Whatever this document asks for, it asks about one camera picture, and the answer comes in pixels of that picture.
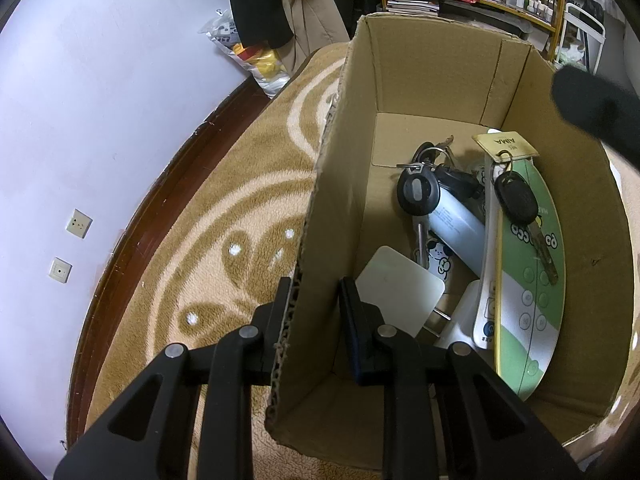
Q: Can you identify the upper wall socket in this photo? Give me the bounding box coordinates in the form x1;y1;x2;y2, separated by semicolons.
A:
66;209;92;238

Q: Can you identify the black key bunch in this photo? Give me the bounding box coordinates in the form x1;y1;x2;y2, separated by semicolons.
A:
396;136;485;259

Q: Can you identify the black hanging coat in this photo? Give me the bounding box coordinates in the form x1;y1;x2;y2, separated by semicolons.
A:
230;0;293;49

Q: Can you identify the wall socket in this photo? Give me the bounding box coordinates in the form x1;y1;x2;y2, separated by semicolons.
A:
66;209;92;238
49;257;73;284

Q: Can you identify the black key with brass tag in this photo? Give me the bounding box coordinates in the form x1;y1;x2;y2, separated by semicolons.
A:
473;131;559;285

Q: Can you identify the green oval cartoon fan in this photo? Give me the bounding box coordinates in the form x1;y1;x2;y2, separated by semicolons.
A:
494;159;566;400

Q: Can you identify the beige brown patterned rug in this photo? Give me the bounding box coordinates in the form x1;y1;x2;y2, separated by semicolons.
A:
70;40;639;455

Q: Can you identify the lower wall socket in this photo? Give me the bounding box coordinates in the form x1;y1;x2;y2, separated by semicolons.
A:
49;257;73;284

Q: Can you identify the white cylindrical bottle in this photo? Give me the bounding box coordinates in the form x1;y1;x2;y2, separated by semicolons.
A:
428;188;485;278

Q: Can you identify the beige trench coat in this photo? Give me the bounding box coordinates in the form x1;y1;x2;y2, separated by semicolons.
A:
277;0;349;75

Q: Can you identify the cartoon dog sticker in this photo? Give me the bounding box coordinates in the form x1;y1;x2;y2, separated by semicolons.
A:
413;238;454;281

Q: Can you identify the snack plastic bag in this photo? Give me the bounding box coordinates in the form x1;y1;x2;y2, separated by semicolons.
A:
198;9;290;99

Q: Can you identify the white square pad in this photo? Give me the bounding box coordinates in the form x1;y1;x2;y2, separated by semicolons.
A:
356;246;445;337

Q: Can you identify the white metal cart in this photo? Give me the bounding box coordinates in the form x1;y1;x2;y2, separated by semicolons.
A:
553;2;606;75

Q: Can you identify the brown cardboard box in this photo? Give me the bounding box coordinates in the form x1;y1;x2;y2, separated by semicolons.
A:
266;13;639;469

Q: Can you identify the white power adapter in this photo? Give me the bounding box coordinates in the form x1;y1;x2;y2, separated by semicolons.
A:
434;280;480;350

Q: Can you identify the stack of books left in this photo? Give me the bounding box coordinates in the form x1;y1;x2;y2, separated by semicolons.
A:
386;0;439;16

